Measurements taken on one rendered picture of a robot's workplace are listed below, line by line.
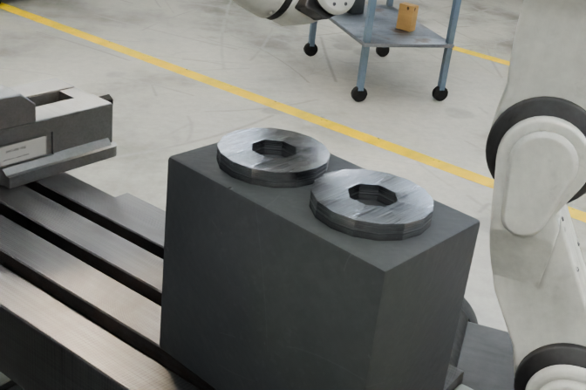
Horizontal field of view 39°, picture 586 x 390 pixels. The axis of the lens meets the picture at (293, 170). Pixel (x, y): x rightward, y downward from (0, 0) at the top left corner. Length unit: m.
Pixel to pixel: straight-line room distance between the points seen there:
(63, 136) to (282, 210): 0.53
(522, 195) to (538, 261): 0.11
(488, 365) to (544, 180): 0.48
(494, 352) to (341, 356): 0.90
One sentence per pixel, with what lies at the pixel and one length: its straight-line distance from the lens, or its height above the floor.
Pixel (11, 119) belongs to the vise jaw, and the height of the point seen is 1.01.
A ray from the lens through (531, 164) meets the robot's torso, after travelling 1.05.
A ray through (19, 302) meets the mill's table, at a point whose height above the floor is 0.93.
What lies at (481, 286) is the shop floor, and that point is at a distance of 2.81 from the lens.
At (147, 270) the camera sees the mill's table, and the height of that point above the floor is 0.93.
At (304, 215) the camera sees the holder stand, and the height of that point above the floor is 1.12.
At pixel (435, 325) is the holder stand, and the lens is 0.64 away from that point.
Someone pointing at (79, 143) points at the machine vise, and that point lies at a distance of 1.10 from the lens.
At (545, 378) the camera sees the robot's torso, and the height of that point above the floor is 0.71.
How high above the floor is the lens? 1.39
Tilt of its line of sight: 24 degrees down
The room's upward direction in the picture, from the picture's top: 7 degrees clockwise
